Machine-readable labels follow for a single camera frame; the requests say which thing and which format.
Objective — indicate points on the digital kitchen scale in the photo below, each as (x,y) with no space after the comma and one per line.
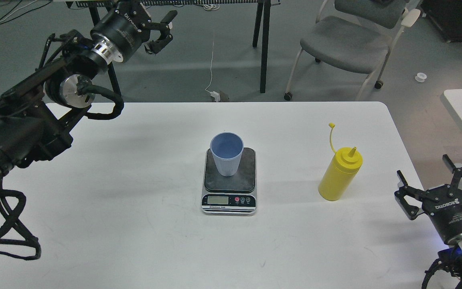
(230,195)

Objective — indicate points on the blue ribbed plastic cup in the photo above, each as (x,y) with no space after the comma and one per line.
(227,149)

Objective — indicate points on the yellow squeeze bottle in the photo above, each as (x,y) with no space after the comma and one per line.
(343,167)

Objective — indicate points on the black trestle table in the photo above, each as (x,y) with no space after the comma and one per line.
(214,8)

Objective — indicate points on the black box in corner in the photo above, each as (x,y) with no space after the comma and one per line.
(446,15)

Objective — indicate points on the white tape spool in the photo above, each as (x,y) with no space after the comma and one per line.
(420,77)

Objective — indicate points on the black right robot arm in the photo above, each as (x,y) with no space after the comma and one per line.
(410,200)

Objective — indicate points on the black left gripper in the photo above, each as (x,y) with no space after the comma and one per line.
(125,27)

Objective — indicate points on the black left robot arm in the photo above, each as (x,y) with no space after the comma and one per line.
(38,114)

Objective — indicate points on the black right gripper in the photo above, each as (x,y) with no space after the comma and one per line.
(453,216)

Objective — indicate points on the grey office chair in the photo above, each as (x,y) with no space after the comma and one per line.
(353,47)

